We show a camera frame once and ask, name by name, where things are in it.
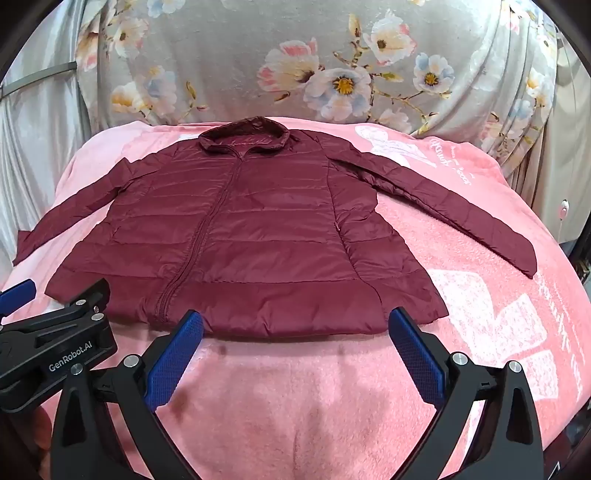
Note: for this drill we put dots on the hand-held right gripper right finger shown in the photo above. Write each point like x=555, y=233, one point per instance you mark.
x=415, y=360

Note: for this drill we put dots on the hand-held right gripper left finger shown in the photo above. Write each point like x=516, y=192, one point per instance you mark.
x=175, y=360

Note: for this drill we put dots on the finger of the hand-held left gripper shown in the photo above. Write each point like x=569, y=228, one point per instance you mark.
x=18, y=294
x=69, y=316

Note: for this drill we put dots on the maroon puffer jacket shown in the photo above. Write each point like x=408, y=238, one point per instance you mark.
x=240, y=230

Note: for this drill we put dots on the pink printed blanket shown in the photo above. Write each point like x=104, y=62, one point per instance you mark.
x=295, y=406

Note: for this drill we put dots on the white satin curtain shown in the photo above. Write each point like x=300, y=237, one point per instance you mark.
x=41, y=152

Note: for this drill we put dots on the dark furniture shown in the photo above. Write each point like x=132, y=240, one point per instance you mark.
x=582, y=258

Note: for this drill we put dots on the grey metal bar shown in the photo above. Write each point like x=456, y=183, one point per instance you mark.
x=32, y=83

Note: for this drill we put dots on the grey floral bedsheet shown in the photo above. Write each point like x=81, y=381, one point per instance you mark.
x=300, y=60

